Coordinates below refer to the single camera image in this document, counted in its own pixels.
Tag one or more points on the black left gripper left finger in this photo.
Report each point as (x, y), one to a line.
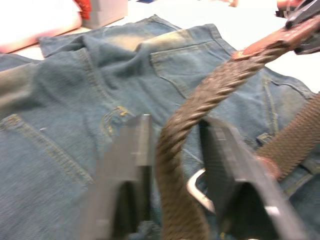
(120, 175)

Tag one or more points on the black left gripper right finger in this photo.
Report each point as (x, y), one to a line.
(232, 175)

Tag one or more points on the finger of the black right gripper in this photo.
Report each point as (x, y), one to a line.
(306, 12)
(311, 45)

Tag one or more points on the brown braided belt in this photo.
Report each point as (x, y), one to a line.
(220, 85)

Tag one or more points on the blue denim shorts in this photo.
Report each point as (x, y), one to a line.
(75, 100)

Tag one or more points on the grey box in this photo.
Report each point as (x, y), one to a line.
(107, 11)

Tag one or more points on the red fuzzy object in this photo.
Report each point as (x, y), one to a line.
(83, 7)

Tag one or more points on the white rounded object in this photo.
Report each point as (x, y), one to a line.
(32, 20)

